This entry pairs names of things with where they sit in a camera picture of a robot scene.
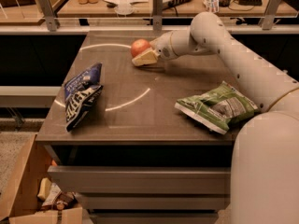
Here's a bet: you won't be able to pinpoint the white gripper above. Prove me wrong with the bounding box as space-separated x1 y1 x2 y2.
132 32 178 66

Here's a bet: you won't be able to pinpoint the red apple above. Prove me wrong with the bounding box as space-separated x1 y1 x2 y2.
131 39 150 58

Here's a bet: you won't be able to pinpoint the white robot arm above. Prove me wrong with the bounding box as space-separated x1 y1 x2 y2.
131 12 299 224

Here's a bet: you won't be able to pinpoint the blue chip bag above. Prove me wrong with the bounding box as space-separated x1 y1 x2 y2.
64 63 103 132

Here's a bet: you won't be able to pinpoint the green chip bag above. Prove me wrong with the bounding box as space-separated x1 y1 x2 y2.
175 81 259 134

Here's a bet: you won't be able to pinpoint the patterned mug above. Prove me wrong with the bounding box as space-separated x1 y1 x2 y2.
203 0 219 13

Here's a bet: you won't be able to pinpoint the snack packages in box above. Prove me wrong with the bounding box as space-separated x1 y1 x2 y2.
37 177 75 211

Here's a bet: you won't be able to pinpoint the cardboard box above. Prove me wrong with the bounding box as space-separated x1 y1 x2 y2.
0 135 83 224

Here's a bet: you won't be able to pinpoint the middle metal bracket post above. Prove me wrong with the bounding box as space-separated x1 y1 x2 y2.
152 0 163 31

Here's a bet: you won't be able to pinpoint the metal bracket post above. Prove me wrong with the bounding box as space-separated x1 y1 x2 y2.
38 0 59 32
259 0 281 30
152 0 163 31

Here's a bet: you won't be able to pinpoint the left metal bracket post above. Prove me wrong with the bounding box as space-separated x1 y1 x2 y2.
38 0 59 32

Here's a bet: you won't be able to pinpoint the right metal bracket post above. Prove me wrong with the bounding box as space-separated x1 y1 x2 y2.
259 0 281 30

